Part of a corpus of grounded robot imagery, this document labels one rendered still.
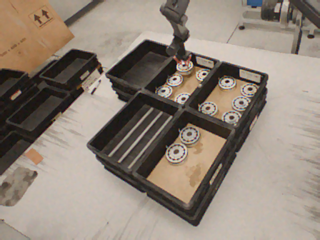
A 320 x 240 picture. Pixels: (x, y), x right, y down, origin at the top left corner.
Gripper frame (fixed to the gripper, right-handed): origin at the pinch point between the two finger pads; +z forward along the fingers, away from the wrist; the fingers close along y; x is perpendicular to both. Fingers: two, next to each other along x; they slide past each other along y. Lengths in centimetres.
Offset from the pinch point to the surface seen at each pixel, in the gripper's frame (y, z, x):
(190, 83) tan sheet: 7.2, 7.5, -6.7
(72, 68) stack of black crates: -128, 40, -9
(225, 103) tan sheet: 34.2, 7.8, -12.2
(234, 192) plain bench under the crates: 57, 21, -49
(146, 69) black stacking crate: -27.4, 7.1, -8.1
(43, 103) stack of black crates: -130, 50, -47
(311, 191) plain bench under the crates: 87, 21, -32
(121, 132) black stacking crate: -7, 7, -53
